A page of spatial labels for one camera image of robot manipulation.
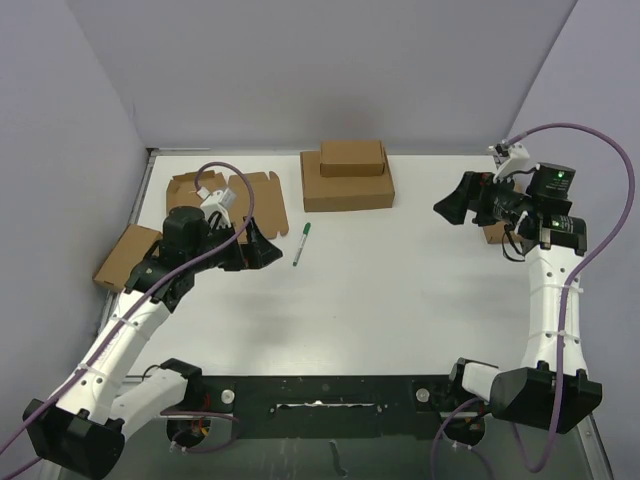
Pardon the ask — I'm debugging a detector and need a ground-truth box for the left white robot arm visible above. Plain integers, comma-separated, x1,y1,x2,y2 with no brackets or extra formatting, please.
23,206,283,479

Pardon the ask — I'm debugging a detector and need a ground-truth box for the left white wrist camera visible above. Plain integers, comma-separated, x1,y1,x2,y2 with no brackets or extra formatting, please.
196,186,236,230

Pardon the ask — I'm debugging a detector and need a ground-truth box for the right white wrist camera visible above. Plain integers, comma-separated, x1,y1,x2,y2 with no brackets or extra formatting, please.
488,141,530,183

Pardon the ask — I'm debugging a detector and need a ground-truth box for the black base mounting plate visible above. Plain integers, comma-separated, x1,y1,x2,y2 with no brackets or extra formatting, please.
165,375,468,448

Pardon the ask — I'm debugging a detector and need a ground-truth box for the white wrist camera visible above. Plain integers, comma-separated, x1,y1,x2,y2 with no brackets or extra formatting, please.
196,186,236,230
488,141,530,183

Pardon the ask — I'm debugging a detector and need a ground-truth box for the large closed cardboard box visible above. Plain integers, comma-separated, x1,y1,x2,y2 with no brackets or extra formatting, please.
300,151,395,213

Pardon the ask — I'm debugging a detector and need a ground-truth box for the small closed cardboard box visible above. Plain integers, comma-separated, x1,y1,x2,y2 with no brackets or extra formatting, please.
320,140,385,178

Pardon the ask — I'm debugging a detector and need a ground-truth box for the green white marker pen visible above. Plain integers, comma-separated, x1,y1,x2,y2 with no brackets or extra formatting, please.
292,222,311,267

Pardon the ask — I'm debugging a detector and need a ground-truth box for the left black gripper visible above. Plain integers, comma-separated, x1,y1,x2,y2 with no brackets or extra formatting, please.
188,214,281,272

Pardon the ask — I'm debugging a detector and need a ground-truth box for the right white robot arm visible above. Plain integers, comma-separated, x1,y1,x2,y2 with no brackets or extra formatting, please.
434,163,602,434

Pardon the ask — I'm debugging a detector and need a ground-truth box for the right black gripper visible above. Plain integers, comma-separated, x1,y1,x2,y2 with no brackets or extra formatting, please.
434,171,535,227

